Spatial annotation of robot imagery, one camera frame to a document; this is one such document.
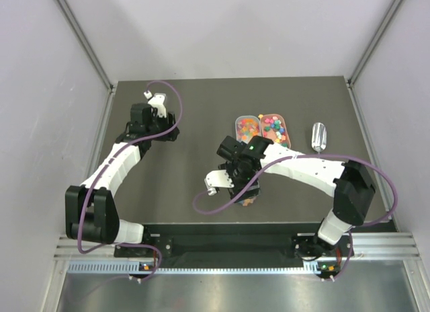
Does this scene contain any blue tray of translucent candies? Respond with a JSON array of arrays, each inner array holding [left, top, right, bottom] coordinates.
[[234, 115, 262, 143]]

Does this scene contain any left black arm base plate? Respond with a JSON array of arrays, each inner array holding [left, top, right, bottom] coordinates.
[[113, 235, 175, 259]]

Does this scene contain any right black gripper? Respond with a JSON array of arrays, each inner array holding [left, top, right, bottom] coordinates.
[[219, 161, 262, 203]]

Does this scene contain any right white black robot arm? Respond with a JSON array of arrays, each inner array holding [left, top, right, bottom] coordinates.
[[205, 136, 376, 258]]

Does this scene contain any aluminium front frame rail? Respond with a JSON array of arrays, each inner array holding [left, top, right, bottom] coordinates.
[[52, 233, 421, 262]]

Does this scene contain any slotted grey cable duct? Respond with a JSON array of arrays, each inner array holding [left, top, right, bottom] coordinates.
[[67, 260, 340, 275]]

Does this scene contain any clear plastic jar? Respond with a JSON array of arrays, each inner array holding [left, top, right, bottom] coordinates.
[[234, 190, 261, 206]]

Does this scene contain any left aluminium corner post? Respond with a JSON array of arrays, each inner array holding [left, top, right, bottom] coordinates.
[[54, 0, 114, 93]]

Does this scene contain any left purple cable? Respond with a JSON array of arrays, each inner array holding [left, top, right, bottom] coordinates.
[[67, 80, 184, 293]]

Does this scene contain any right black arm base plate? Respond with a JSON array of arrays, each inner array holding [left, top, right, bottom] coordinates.
[[291, 235, 351, 260]]

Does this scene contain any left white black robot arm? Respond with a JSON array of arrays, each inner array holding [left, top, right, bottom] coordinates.
[[65, 103, 179, 256]]

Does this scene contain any pink tray of opaque candies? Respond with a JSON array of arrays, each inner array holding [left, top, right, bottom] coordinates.
[[260, 114, 292, 149]]

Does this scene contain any right aluminium corner post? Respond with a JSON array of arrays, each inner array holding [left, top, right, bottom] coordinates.
[[346, 0, 406, 89]]

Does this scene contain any aluminium corner post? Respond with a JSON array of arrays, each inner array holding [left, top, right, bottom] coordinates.
[[346, 0, 406, 89], [54, 0, 114, 93]]

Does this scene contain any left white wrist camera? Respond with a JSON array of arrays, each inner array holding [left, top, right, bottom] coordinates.
[[144, 90, 167, 118]]

